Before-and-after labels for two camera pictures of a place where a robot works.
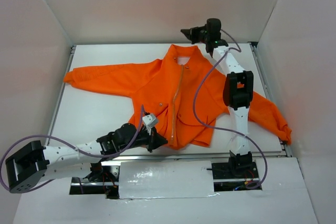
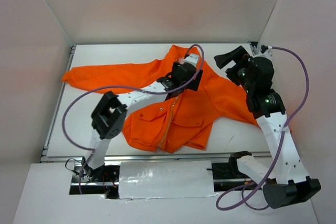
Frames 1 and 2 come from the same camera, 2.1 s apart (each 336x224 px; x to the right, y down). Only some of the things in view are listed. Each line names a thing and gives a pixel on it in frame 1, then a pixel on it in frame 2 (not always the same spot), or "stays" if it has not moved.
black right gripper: (193, 34) → (234, 62)
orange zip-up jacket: (181, 96) stays
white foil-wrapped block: (152, 180) stays
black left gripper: (151, 139) → (197, 81)
